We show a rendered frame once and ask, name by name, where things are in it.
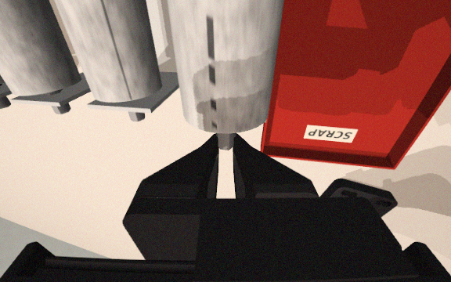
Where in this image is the red scrap tray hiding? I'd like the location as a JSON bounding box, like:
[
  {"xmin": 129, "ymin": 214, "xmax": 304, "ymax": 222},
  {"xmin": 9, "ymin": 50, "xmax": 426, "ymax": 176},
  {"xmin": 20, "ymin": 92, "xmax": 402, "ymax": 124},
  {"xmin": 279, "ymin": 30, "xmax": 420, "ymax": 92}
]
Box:
[{"xmin": 260, "ymin": 0, "xmax": 451, "ymax": 170}]

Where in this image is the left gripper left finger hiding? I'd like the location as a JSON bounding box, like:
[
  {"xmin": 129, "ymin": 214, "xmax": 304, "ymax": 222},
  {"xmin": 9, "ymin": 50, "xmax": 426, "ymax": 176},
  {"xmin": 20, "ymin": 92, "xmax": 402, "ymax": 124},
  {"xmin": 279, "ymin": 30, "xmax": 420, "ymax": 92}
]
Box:
[{"xmin": 132, "ymin": 133, "xmax": 219, "ymax": 200}]

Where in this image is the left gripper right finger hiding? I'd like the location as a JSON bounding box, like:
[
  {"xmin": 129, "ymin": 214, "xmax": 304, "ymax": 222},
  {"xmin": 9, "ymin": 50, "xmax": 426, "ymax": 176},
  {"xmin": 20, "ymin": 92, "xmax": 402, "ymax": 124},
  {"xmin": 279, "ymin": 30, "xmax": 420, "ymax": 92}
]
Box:
[{"xmin": 233, "ymin": 134, "xmax": 319, "ymax": 198}]

